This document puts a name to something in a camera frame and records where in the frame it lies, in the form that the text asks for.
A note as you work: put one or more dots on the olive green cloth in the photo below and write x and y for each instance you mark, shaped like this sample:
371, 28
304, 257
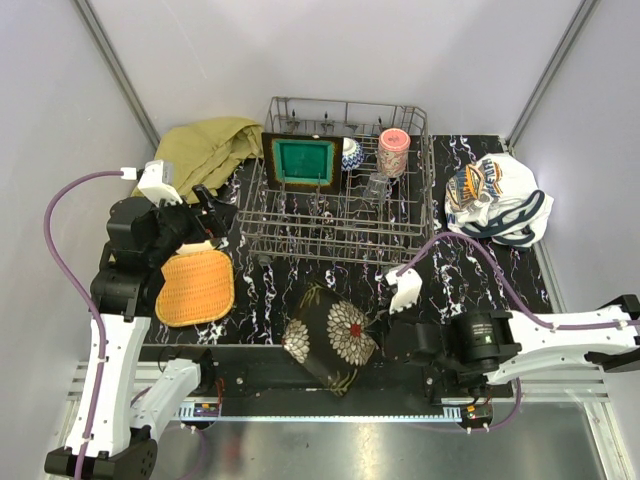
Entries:
208, 152

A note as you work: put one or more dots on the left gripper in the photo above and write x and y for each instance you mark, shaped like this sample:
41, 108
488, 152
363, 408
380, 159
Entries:
224, 212

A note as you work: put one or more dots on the black floral square plate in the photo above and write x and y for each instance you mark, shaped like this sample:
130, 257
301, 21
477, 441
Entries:
328, 336

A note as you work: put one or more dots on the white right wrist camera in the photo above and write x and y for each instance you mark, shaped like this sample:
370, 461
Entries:
407, 289

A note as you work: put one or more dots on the grey wire dish rack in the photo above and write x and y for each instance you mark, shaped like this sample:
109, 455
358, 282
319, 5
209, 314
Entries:
343, 226

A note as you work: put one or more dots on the cream round floral plate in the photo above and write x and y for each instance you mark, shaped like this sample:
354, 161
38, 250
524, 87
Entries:
186, 249

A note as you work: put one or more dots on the teal square ceramic dish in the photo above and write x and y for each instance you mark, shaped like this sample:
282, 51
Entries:
303, 163

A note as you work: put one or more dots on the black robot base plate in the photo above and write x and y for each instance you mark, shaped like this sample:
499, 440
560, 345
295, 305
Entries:
256, 381

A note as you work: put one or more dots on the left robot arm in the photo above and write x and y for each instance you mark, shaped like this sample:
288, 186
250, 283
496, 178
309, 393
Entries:
115, 434

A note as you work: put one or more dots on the white printed t-shirt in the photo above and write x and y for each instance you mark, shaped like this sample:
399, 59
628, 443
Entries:
497, 197

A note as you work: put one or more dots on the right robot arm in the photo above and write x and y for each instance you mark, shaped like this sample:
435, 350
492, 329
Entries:
494, 347

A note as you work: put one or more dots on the woven bamboo basket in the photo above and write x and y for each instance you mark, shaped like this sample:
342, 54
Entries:
198, 288

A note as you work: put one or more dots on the red patterned bowl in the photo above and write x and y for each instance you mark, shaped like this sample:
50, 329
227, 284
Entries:
352, 154

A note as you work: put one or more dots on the pink skull pattern mug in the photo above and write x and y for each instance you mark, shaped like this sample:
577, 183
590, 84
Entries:
393, 151

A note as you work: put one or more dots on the clear drinking glass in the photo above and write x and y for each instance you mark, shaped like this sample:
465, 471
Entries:
376, 187

